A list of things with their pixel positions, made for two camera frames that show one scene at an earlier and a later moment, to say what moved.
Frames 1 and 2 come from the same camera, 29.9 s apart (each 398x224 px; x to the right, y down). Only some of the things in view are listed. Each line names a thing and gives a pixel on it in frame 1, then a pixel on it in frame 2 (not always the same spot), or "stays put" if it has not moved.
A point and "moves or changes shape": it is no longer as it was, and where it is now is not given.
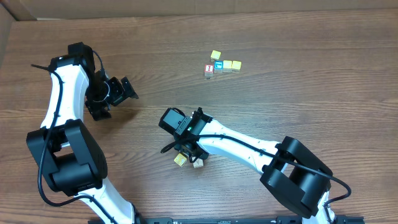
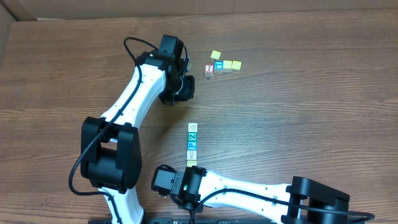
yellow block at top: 215,55 stays put
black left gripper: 118,90 -> 185,91
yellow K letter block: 180,160 -> 189,163
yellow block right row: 236,66 stays put
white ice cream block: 198,163 moves or changes shape
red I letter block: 209,70 stays put
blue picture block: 218,66 stays put
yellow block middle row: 227,66 stays put
